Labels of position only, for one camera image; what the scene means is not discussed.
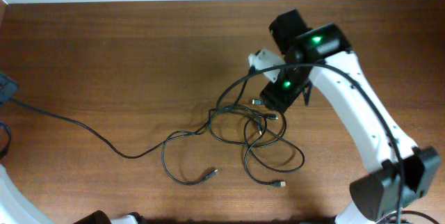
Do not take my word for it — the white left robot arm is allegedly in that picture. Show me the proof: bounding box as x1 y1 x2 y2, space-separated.
1 72 143 224

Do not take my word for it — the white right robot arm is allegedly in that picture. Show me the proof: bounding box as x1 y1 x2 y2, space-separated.
249 10 441 223

